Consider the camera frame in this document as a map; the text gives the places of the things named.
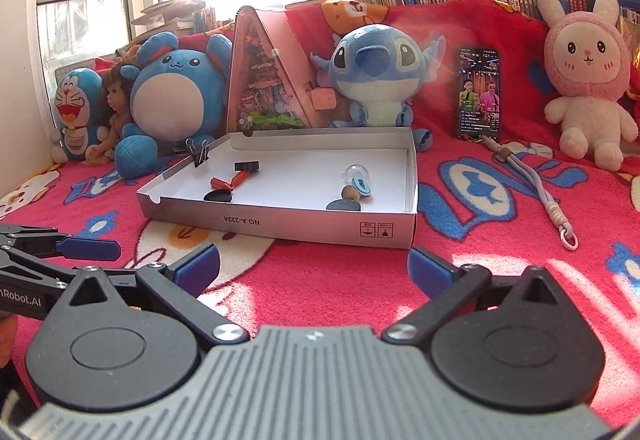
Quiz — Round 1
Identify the blue robot cat plush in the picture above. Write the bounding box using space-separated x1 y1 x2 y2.
50 67 108 163

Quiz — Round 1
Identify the stack of papers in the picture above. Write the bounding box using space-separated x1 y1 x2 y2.
130 0 216 33

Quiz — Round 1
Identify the red printed blanket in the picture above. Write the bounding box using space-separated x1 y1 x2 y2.
0 0 640 371

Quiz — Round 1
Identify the brown haired doll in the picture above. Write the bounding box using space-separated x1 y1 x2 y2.
85 65 141 166

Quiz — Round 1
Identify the grey braided lanyard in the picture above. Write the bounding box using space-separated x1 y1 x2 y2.
477 135 580 250

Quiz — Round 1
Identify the blue alien plush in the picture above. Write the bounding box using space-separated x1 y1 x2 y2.
309 24 446 152

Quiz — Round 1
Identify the shallow white cardboard box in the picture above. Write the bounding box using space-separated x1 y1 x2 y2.
136 127 418 250

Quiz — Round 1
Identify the pink bunny plush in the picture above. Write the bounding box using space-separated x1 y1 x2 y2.
537 0 640 171

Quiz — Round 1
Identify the round blue mouse plush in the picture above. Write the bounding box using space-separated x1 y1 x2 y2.
114 31 236 179

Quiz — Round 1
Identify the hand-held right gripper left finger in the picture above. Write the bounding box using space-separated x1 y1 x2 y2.
55 242 251 346

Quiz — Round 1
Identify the clear plastic ball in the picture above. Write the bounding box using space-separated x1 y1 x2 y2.
341 164 372 183

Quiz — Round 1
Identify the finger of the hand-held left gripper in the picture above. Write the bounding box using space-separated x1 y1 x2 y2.
0 245 96 288
0 223 122 262

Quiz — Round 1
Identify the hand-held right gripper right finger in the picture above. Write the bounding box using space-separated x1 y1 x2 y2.
380 246 576 346

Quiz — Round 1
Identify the triangular pink toy house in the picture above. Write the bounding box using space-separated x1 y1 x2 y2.
226 5 338 133

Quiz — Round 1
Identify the black smartphone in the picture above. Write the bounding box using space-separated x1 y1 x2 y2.
456 46 501 142

